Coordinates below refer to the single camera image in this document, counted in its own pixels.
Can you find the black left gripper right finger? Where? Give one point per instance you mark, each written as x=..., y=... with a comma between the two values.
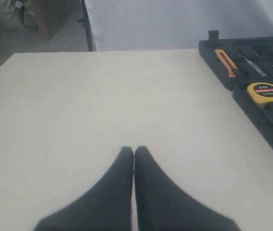
x=164, y=206

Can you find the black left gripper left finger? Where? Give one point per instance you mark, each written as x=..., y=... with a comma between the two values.
x=106, y=206

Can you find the black plastic tool case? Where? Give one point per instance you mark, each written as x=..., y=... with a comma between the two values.
x=258, y=50

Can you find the white backdrop cloth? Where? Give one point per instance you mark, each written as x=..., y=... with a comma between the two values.
x=127, y=25

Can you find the black backdrop stand pole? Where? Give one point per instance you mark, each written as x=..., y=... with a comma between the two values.
x=86, y=24

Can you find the orange utility knife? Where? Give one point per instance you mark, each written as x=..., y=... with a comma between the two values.
x=232, y=69

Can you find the cardboard box in background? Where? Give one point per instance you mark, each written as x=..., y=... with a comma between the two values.
x=46, y=16

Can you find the yellow tape measure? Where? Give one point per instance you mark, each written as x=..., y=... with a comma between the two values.
x=261, y=93

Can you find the white sack in background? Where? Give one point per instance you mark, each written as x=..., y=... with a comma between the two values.
x=10, y=14

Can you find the clear voltage tester screwdriver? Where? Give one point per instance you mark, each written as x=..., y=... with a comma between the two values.
x=254, y=66

